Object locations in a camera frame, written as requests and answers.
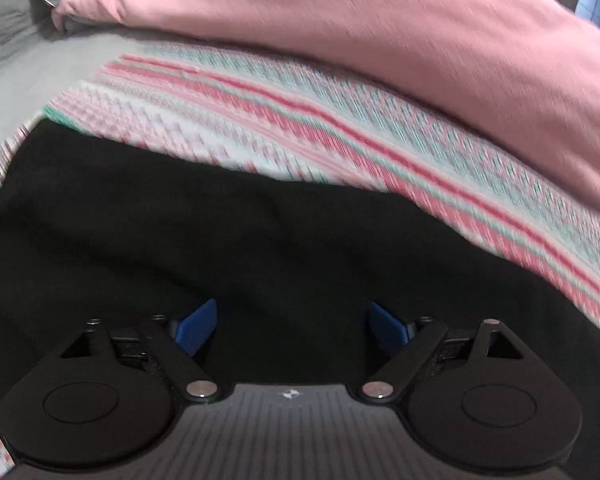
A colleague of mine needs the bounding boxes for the black pants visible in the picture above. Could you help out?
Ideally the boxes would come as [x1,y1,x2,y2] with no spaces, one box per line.
[0,120,600,413]

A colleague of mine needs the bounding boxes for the pink duvet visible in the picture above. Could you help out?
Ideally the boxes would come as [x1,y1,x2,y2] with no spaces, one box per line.
[51,0,600,226]

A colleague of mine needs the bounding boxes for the patterned striped blanket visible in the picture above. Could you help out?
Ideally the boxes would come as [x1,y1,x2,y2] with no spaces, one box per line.
[0,40,600,473]

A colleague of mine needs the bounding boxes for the grey bed sheet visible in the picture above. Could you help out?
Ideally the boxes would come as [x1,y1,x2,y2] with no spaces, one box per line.
[0,25,153,163]

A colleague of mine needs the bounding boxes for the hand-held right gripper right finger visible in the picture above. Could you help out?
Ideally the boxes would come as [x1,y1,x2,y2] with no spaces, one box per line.
[356,301,527,404]

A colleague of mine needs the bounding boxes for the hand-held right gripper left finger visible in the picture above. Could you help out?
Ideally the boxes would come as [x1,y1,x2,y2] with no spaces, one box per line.
[59,298,221,404]

